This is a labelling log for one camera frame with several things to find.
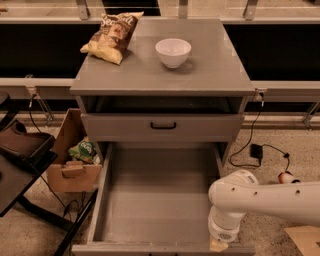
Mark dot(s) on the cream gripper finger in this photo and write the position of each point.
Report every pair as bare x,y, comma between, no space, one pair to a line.
217,246

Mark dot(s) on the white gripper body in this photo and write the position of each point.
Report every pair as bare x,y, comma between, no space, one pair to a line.
222,234

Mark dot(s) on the grey drawer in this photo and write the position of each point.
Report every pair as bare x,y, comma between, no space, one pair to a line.
162,127
153,201

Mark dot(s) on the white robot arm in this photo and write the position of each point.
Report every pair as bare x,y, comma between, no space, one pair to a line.
255,215

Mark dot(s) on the grey drawer cabinet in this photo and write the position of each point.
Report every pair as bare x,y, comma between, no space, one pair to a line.
211,81

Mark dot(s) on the grey top drawer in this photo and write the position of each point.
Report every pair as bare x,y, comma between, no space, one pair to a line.
162,127

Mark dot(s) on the orange white sneaker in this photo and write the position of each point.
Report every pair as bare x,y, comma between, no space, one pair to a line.
286,178

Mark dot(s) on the black power adapter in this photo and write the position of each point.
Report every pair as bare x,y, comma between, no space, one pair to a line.
256,151

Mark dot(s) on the cardboard sheet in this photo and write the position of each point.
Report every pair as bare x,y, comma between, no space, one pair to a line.
306,238

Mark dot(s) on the green snack bag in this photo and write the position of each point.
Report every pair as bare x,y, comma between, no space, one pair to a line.
84,151

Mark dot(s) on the cardboard box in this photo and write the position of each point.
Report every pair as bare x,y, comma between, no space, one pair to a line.
68,174

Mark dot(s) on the white bowl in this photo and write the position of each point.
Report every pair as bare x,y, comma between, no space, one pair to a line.
173,52

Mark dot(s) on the black stand with tray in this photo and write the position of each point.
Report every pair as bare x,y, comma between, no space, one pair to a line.
24,157

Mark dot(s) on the brown yellow chip bag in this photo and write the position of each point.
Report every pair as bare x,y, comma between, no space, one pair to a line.
110,42

